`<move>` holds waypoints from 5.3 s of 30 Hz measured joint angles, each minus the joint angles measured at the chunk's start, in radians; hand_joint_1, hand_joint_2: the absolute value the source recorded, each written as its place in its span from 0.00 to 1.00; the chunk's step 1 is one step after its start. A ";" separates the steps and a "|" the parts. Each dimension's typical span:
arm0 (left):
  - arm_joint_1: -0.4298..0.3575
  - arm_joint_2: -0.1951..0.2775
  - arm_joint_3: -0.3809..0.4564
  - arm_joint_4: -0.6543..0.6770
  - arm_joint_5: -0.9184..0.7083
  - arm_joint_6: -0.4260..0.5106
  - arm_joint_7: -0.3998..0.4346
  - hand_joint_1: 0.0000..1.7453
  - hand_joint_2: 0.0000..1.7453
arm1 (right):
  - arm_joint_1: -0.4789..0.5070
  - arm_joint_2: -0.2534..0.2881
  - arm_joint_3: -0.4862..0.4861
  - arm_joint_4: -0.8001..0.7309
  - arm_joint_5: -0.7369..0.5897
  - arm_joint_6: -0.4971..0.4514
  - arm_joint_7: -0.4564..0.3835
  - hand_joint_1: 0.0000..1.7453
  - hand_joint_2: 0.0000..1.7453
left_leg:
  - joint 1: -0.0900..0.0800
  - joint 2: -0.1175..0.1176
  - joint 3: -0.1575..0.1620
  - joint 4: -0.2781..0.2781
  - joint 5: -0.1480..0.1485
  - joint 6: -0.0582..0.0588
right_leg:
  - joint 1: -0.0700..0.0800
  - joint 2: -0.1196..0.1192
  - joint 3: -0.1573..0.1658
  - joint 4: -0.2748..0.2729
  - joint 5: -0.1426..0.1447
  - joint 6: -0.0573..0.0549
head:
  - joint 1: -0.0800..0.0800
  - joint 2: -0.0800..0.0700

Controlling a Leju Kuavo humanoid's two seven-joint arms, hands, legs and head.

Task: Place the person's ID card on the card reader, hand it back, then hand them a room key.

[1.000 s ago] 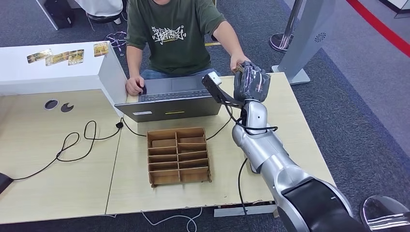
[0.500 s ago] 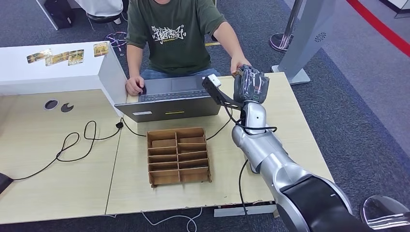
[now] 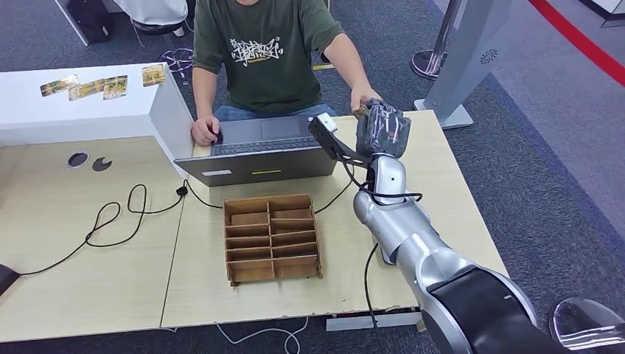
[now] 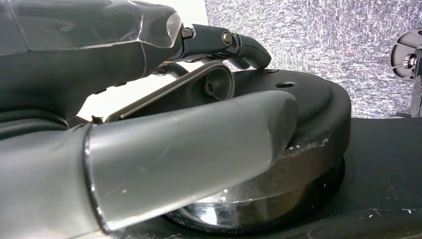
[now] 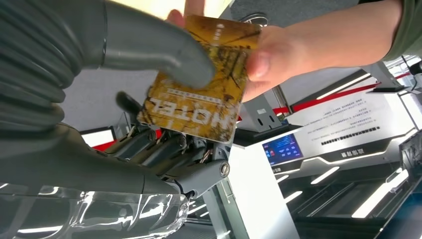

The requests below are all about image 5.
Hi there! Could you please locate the grey kiosk stand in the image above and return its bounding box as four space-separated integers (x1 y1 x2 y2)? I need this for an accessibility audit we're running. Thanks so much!
237 85 284 133

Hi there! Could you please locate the white display counter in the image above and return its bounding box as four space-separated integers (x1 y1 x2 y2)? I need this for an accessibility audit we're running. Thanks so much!
81 66 422 239

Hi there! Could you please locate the person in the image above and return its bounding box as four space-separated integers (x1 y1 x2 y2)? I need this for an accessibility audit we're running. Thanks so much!
166 0 422 103

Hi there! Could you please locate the blue display screen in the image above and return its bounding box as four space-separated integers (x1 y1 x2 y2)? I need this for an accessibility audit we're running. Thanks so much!
262 133 304 166

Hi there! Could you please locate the red barrier belt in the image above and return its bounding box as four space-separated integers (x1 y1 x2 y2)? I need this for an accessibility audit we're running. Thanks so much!
93 72 413 152

